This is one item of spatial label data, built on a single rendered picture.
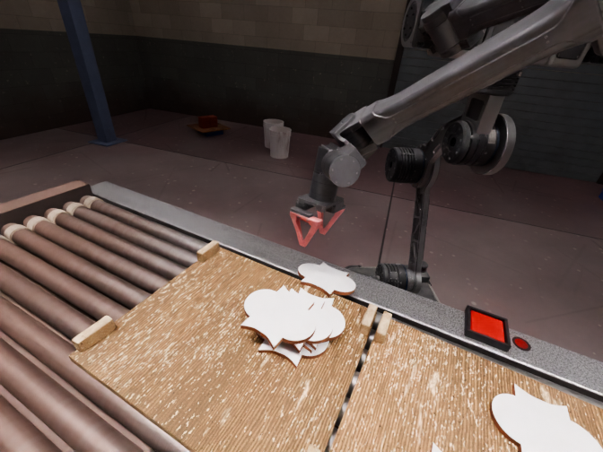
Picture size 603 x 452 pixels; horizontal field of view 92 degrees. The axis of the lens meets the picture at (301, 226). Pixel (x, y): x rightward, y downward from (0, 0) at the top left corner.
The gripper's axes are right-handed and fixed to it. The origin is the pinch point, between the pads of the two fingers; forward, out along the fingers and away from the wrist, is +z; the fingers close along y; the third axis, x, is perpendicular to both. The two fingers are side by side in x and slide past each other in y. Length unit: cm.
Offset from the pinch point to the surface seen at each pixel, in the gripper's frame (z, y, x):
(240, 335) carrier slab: 12.7, -22.8, 0.0
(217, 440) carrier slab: 15.5, -36.2, -8.3
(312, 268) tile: 8.1, 0.4, -1.3
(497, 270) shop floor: 62, 200, -71
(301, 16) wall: -148, 381, 258
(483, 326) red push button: 7.4, 6.0, -37.4
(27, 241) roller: 16, -30, 62
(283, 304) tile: 6.7, -17.2, -4.4
